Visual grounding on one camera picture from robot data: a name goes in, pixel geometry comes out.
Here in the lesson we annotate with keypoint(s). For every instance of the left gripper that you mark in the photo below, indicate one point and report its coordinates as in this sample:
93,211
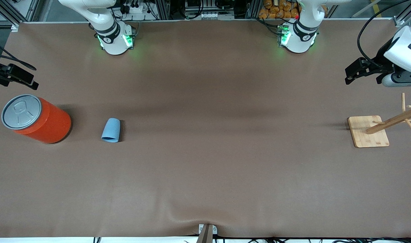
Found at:
382,56

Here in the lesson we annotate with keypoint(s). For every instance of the light blue plastic cup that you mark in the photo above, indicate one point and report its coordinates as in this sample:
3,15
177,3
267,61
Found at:
110,130

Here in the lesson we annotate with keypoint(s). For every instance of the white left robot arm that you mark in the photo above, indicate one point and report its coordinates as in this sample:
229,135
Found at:
300,37

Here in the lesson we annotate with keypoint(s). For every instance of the wooden cup rack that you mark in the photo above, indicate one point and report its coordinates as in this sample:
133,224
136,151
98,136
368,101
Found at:
367,135

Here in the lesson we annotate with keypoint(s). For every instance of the orange can-shaped container grey lid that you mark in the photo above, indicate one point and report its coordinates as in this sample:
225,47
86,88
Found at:
46,125

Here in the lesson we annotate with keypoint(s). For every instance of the orange snack bag pile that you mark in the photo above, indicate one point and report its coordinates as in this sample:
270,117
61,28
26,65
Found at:
276,10

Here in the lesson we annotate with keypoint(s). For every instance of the white power strip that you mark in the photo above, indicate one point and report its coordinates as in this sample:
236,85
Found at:
134,8

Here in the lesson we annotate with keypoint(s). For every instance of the white terminal block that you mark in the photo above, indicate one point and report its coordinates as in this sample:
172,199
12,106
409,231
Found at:
212,15

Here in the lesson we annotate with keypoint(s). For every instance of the brown table mat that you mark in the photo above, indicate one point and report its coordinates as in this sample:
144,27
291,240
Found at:
205,135

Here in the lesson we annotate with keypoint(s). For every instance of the aluminium frame post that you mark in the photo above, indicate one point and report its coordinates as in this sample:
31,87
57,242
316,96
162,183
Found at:
162,8
253,8

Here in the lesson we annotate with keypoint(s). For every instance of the grey metal bracket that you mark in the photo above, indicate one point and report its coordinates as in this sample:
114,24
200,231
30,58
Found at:
214,229

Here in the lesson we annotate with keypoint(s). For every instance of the brown post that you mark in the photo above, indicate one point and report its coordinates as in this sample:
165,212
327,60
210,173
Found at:
205,236

